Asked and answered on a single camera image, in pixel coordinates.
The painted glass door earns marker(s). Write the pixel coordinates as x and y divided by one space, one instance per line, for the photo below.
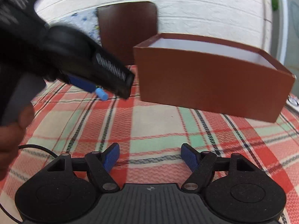
284 44

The plaid bed sheet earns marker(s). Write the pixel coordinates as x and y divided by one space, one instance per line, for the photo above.
150 136

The dark brown headboard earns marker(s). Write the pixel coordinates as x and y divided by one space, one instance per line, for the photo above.
124 25

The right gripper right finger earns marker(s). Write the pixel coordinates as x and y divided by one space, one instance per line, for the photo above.
201 166

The floral plastic-wrapped pillow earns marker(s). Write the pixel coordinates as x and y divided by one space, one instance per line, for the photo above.
87 21

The person's left hand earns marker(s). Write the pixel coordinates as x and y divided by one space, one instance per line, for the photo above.
11 137

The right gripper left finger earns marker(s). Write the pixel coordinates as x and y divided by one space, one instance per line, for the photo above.
99 165

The brown cardboard storage box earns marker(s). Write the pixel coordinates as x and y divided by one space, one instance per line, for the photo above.
212 74

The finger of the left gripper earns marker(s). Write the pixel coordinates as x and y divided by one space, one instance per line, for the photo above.
81 83

